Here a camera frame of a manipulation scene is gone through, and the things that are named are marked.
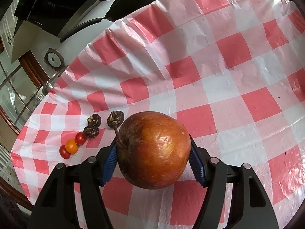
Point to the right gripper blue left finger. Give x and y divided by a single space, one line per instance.
56 207

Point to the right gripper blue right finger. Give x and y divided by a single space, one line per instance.
250 205

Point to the red cherry tomato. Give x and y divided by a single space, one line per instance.
80 138
64 153

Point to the dark dried fruit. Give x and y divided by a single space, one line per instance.
91 132
94 120
115 118

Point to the large red apple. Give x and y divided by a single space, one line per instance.
152 149

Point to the orange cherry tomato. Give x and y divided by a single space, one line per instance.
71 146

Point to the wooden framed glass door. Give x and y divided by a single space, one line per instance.
20 84

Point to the red white checkered tablecloth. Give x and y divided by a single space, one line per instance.
231 71

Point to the black range hood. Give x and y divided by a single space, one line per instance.
56 17

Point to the round wall gauge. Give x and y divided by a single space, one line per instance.
54 59

